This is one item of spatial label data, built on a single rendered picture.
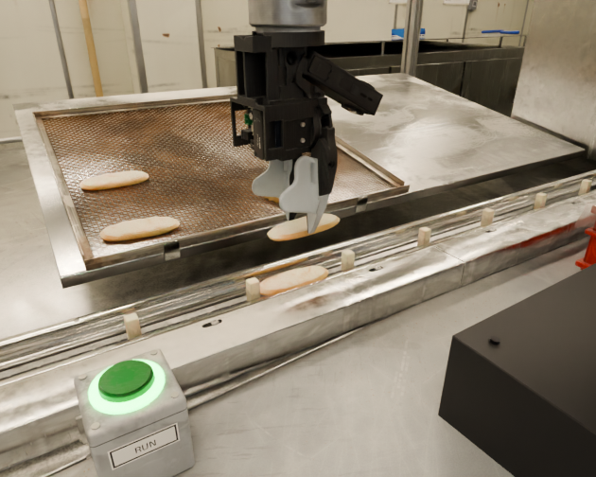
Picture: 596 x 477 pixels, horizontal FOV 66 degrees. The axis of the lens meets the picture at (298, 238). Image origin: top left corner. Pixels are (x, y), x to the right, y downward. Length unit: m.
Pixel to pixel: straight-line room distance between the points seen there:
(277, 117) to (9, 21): 3.74
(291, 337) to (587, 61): 0.93
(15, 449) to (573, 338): 0.47
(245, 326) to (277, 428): 0.11
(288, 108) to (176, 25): 3.58
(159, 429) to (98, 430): 0.04
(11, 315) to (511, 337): 0.56
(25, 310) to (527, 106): 1.12
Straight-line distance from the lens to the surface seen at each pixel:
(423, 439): 0.45
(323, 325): 0.51
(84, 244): 0.62
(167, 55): 4.00
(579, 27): 1.23
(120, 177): 0.75
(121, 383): 0.38
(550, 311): 0.49
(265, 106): 0.45
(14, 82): 4.15
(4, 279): 0.76
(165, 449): 0.40
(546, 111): 1.26
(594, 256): 0.77
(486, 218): 0.80
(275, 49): 0.46
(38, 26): 4.14
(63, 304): 0.66
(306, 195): 0.50
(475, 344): 0.41
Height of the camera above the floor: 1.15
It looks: 26 degrees down
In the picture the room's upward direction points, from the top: straight up
